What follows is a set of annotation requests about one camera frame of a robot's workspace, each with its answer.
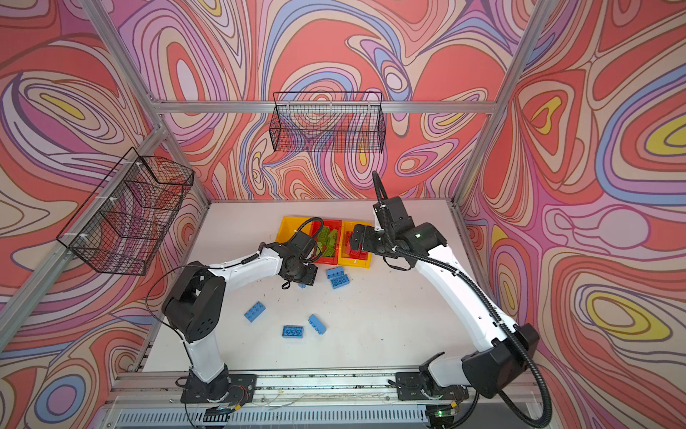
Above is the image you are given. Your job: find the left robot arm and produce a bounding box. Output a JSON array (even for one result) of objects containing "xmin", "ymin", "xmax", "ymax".
[{"xmin": 162, "ymin": 232, "xmax": 321, "ymax": 403}]

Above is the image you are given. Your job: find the green lego square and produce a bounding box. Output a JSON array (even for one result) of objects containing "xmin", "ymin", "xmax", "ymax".
[{"xmin": 328, "ymin": 230, "xmax": 339, "ymax": 245}]

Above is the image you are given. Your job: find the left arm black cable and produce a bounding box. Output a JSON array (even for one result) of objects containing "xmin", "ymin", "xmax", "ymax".
[{"xmin": 144, "ymin": 216, "xmax": 325, "ymax": 344}]

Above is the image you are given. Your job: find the blue lego studs up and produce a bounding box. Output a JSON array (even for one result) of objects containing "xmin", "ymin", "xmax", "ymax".
[{"xmin": 326, "ymin": 266, "xmax": 345, "ymax": 280}]

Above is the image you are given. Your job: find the green lego tall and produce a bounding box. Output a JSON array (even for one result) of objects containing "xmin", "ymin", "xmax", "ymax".
[{"xmin": 317, "ymin": 226, "xmax": 330, "ymax": 242}]

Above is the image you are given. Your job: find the red lego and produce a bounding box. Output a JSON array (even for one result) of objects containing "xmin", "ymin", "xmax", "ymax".
[{"xmin": 344, "ymin": 244, "xmax": 367, "ymax": 260}]

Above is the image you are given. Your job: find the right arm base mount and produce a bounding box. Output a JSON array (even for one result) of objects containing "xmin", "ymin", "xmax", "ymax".
[{"xmin": 388, "ymin": 371, "xmax": 470, "ymax": 403}]

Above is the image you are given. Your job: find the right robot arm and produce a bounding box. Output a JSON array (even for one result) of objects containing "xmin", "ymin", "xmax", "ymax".
[{"xmin": 350, "ymin": 197, "xmax": 540, "ymax": 399}]

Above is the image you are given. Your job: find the back wire basket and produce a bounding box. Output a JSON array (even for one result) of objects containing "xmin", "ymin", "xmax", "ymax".
[{"xmin": 269, "ymin": 90, "xmax": 387, "ymax": 154}]

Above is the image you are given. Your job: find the left wire basket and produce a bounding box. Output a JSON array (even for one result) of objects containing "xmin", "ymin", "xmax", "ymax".
[{"xmin": 56, "ymin": 148, "xmax": 195, "ymax": 276}]

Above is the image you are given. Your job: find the blue lego underside up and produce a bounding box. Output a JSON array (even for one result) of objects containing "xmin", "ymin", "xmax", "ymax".
[{"xmin": 330, "ymin": 275, "xmax": 350, "ymax": 290}]

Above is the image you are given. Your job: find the left yellow bin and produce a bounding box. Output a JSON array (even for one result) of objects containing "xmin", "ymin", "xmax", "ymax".
[{"xmin": 274, "ymin": 216, "xmax": 308, "ymax": 243}]

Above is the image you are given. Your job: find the right yellow bin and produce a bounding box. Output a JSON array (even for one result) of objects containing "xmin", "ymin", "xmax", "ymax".
[{"xmin": 338, "ymin": 221, "xmax": 371, "ymax": 269}]

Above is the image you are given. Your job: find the wire basket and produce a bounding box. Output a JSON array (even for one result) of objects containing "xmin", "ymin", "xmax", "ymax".
[
  {"xmin": 269, "ymin": 90, "xmax": 387, "ymax": 154},
  {"xmin": 56, "ymin": 148, "xmax": 195, "ymax": 276}
]

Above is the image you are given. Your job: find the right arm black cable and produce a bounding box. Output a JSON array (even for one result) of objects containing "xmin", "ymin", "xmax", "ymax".
[{"xmin": 372, "ymin": 170, "xmax": 553, "ymax": 429}]

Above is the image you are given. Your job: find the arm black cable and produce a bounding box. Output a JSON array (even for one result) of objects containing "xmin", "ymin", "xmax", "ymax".
[
  {"xmin": 372, "ymin": 170, "xmax": 553, "ymax": 429},
  {"xmin": 144, "ymin": 216, "xmax": 325, "ymax": 344}
]

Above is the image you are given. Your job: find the blue lego bottom underside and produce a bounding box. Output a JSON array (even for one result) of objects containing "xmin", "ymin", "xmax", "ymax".
[{"xmin": 282, "ymin": 325, "xmax": 304, "ymax": 339}]

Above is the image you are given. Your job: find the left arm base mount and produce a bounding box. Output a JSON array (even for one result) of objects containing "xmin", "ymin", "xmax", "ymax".
[{"xmin": 175, "ymin": 371, "xmax": 257, "ymax": 428}]

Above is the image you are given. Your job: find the yellow bin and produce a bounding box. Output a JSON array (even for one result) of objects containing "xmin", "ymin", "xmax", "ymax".
[
  {"xmin": 274, "ymin": 216, "xmax": 308, "ymax": 243},
  {"xmin": 338, "ymin": 221, "xmax": 371, "ymax": 269}
]

